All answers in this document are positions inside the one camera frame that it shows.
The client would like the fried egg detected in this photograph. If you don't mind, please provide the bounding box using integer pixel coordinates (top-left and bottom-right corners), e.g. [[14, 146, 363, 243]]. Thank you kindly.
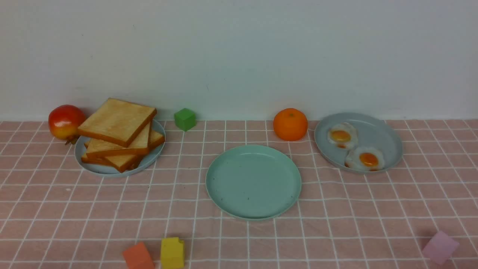
[[344, 146, 385, 172], [327, 122, 359, 150]]

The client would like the green cube block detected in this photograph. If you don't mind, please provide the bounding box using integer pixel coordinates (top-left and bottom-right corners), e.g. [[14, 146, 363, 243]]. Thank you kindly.
[[174, 108, 196, 132]]

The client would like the teal centre plate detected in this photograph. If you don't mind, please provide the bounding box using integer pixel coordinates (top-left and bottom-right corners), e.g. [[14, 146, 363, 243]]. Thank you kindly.
[[205, 145, 302, 221]]

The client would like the pink block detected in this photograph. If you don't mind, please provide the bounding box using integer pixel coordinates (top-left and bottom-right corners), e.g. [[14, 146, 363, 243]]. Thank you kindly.
[[422, 231, 460, 265]]

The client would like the grey-blue egg plate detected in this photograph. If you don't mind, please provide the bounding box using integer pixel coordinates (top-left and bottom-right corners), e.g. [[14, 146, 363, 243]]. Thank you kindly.
[[314, 112, 403, 174]]

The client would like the red yellow pomegranate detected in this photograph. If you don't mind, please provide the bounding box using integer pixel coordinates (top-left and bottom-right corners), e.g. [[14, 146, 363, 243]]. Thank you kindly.
[[48, 105, 87, 145]]

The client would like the light blue bread plate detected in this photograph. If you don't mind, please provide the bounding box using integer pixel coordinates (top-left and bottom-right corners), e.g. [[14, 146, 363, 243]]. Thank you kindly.
[[74, 120, 165, 177]]

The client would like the pink checked tablecloth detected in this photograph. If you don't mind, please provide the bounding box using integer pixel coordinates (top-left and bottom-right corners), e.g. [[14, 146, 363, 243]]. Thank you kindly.
[[0, 120, 478, 269]]

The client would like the orange fruit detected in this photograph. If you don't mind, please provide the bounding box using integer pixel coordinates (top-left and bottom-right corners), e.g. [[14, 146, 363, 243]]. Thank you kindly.
[[273, 108, 308, 141]]

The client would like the orange block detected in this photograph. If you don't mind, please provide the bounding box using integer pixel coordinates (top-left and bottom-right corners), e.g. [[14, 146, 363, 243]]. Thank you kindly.
[[122, 242, 155, 269]]

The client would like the yellow block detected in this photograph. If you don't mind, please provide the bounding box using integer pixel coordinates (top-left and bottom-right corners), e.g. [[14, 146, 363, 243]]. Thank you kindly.
[[160, 237, 186, 269]]

